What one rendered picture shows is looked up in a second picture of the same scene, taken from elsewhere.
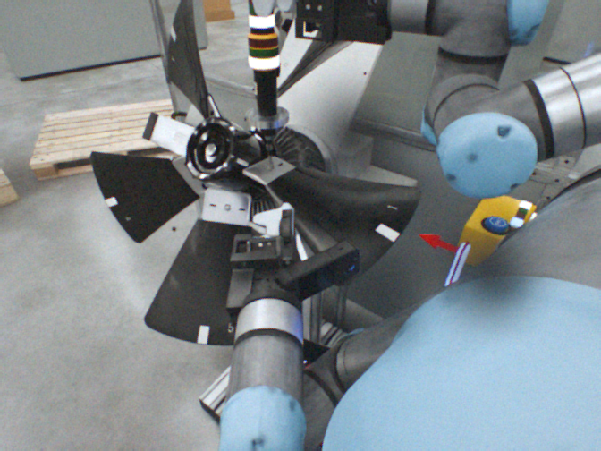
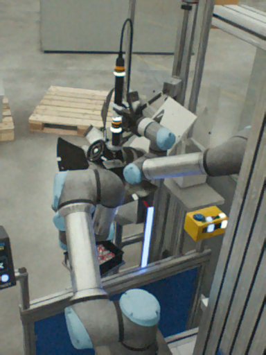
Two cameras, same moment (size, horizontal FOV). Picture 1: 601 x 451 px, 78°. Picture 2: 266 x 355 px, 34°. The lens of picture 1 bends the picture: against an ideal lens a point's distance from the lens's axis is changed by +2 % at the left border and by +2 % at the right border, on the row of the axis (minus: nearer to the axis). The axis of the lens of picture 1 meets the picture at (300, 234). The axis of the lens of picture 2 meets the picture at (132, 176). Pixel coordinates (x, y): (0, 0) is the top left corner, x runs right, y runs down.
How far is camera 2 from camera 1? 1.38 m
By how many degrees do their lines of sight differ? 20
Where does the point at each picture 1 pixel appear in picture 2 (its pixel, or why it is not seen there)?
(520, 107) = (139, 164)
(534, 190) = not seen: outside the picture
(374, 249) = (127, 200)
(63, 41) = (83, 30)
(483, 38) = (153, 145)
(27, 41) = (59, 26)
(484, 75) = (154, 154)
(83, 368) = (14, 249)
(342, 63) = (173, 128)
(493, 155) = (129, 172)
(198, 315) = not seen: hidden behind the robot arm
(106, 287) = (42, 211)
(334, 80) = not seen: hidden behind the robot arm
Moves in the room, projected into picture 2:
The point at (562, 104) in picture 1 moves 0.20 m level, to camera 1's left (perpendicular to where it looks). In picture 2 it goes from (145, 166) to (96, 151)
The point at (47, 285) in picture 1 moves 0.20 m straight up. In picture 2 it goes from (12, 198) to (10, 179)
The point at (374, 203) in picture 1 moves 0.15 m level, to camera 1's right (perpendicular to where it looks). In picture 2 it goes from (138, 186) to (171, 197)
